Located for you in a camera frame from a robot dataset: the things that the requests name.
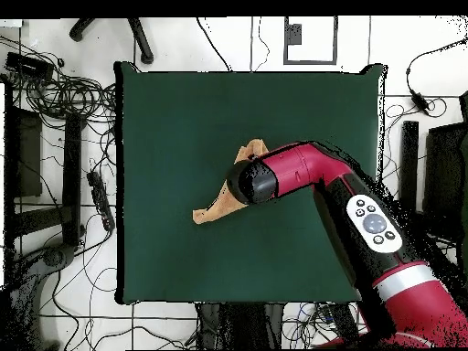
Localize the orange terry towel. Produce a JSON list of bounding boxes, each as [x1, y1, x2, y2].
[[192, 137, 273, 225]]

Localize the dark green table cloth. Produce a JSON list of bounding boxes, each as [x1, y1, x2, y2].
[[113, 60, 388, 306]]

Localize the black power strip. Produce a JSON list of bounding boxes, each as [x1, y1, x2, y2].
[[86, 170, 116, 233], [321, 303, 362, 347]]

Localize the dark grey floor plate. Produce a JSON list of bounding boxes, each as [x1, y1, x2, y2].
[[285, 23, 303, 46]]

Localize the black tripod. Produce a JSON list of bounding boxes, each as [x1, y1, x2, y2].
[[69, 16, 154, 65]]

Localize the black round device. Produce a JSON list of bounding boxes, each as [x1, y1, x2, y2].
[[41, 243, 77, 270]]

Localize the black power adapter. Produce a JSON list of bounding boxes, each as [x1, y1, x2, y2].
[[409, 89, 431, 115]]

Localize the black box device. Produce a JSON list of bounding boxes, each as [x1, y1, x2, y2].
[[5, 51, 55, 80]]

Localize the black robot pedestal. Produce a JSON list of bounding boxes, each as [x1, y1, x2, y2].
[[197, 302, 284, 350]]

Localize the black metal frame stand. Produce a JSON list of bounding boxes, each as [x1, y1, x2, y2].
[[398, 90, 468, 242], [2, 74, 87, 257]]

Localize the grey floor frame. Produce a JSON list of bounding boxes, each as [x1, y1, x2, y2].
[[283, 16, 338, 66]]

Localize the tangled black cables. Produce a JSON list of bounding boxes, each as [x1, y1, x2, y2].
[[0, 36, 118, 147]]

